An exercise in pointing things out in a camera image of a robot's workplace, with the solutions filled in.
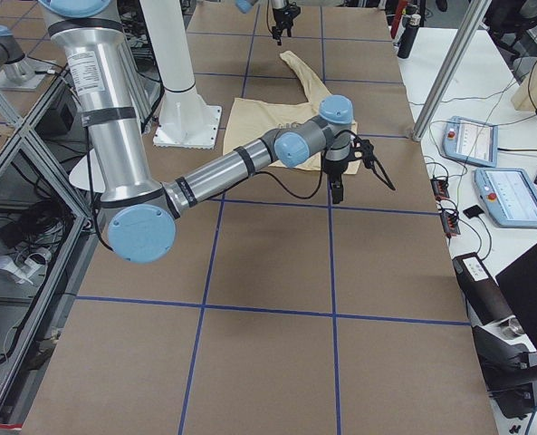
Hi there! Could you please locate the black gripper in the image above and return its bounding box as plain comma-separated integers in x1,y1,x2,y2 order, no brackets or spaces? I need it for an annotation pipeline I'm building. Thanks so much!
271,6,301,45
323,159,348,205

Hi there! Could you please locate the yellow printed long-sleeve shirt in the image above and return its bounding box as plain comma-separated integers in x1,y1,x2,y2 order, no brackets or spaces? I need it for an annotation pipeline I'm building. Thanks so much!
222,50,365,176

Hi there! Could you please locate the black water bottle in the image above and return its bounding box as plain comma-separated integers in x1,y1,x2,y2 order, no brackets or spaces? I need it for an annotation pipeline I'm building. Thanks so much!
397,3,422,59

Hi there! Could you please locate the far blue teach pendant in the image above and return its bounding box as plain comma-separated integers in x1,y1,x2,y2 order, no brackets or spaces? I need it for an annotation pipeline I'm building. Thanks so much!
442,116,498,168

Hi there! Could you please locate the blue teach pendant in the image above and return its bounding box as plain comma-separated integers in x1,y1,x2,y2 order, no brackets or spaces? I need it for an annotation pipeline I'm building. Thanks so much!
474,168,537,228
442,116,498,168

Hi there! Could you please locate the black small device on table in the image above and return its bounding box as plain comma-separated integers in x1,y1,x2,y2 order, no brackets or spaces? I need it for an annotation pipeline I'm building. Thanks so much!
463,205,484,219

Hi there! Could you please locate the near blue teach pendant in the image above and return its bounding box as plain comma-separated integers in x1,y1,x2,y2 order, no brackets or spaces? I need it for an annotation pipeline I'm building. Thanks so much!
474,168,537,228

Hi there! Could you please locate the white plastic chair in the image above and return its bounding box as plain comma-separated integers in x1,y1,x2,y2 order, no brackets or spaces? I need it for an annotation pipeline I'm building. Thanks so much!
69,150,105,193

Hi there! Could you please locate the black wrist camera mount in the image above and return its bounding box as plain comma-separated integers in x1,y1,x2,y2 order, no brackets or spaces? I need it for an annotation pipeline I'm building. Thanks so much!
348,137,396,191

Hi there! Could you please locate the white pedestal column with base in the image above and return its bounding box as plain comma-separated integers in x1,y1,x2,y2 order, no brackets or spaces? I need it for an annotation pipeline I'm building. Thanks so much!
140,0,222,150

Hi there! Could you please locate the aluminium frame post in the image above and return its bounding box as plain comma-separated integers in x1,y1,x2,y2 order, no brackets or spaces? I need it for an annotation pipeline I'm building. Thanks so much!
410,0,492,142

